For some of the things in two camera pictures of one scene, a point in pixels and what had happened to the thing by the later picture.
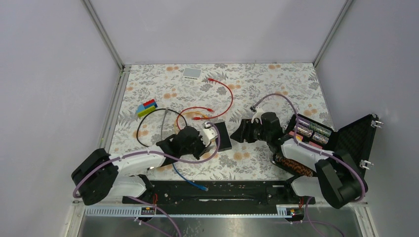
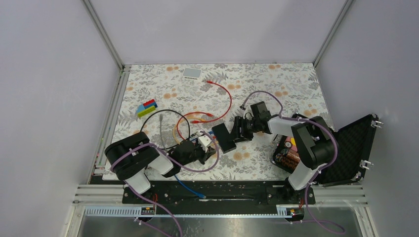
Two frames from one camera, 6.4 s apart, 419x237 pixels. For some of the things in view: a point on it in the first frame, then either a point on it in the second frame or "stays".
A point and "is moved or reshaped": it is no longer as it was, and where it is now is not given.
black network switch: (225, 142) stays
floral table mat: (191, 110) stays
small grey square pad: (192, 73) stays
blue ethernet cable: (193, 184) -> (201, 196)
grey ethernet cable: (162, 123) is moved or reshaped
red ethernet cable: (209, 110) is moved or reshaped
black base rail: (222, 197) stays
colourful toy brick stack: (146, 107) stays
